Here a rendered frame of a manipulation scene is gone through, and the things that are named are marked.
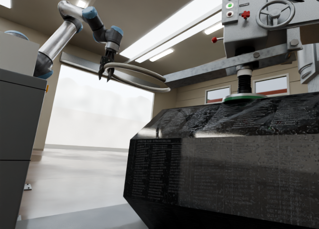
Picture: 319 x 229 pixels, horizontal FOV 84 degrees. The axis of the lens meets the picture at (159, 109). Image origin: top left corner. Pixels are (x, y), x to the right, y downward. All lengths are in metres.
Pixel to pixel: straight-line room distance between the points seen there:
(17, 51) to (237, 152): 1.18
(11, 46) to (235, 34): 1.17
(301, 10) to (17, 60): 1.41
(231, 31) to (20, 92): 1.11
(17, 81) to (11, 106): 0.13
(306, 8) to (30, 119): 1.41
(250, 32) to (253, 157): 0.62
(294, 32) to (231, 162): 0.67
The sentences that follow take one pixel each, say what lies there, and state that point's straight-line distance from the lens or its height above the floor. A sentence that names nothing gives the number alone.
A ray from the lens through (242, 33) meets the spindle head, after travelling 1.04.
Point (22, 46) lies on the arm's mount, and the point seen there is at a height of 1.01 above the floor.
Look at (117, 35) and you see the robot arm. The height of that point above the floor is 1.25.
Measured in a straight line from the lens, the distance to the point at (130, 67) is 1.02.
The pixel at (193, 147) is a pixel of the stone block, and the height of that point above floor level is 0.56.
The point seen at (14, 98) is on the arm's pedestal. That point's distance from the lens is 1.11.
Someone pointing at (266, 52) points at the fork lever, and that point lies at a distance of 1.04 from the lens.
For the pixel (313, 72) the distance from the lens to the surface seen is 1.68.
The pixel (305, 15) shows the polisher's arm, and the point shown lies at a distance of 1.10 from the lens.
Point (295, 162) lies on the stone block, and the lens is 0.66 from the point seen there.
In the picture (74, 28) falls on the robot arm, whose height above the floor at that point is 1.48.
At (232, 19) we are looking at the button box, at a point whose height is 1.22.
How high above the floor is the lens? 0.57
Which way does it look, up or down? 11 degrees up
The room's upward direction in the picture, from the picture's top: 5 degrees clockwise
